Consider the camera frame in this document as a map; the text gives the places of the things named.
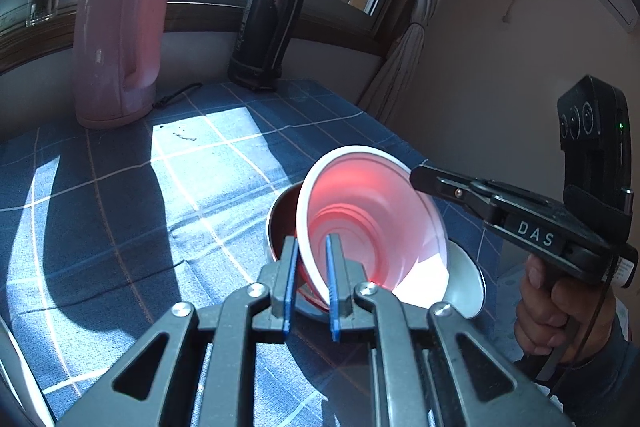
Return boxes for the stainless steel bowl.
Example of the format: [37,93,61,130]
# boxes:
[266,182,329,321]

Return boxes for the pink plastic bowl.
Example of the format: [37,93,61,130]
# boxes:
[295,145,449,311]

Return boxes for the white enamel bowl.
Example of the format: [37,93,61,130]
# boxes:
[421,239,486,319]

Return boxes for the person right hand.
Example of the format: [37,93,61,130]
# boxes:
[514,255,616,363]

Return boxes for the blue plaid tablecloth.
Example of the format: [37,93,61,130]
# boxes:
[0,78,507,427]

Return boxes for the right brown curtain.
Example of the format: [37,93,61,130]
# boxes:
[358,0,442,124]

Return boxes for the black thermos flask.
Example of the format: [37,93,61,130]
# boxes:
[228,0,304,92]

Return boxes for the pink electric kettle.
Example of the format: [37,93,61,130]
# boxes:
[73,0,168,129]

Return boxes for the black camera box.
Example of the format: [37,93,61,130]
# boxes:
[556,75,634,215]

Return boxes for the black kettle power cord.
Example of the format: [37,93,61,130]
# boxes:
[152,82,204,108]

